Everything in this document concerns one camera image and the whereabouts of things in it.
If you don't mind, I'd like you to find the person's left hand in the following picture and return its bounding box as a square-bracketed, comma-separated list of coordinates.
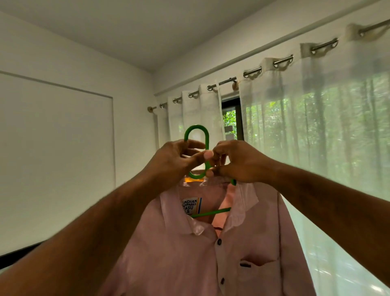
[143, 139, 208, 192]

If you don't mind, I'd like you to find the person's right hand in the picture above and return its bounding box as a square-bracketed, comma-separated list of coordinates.
[204, 139, 280, 186]

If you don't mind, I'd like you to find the pile of coloured plastic hangers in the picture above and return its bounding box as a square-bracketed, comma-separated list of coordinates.
[184, 124, 237, 219]

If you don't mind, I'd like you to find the pink garment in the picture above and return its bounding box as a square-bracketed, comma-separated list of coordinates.
[97, 176, 318, 296]

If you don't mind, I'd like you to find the person's left forearm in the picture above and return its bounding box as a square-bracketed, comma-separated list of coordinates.
[0, 171, 162, 296]

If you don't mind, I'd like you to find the person's right forearm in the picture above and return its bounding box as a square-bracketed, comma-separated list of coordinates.
[268, 161, 390, 287]

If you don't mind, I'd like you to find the sheer white curtain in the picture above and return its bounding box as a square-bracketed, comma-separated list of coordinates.
[239, 18, 390, 296]
[155, 85, 226, 153]

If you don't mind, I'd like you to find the metal curtain rod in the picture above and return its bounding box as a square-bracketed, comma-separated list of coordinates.
[146, 18, 390, 113]

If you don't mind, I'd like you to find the black slatted headboard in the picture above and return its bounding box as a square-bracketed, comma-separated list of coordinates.
[0, 241, 45, 270]

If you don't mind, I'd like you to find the black window frame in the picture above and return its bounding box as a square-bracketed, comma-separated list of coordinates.
[221, 96, 245, 142]

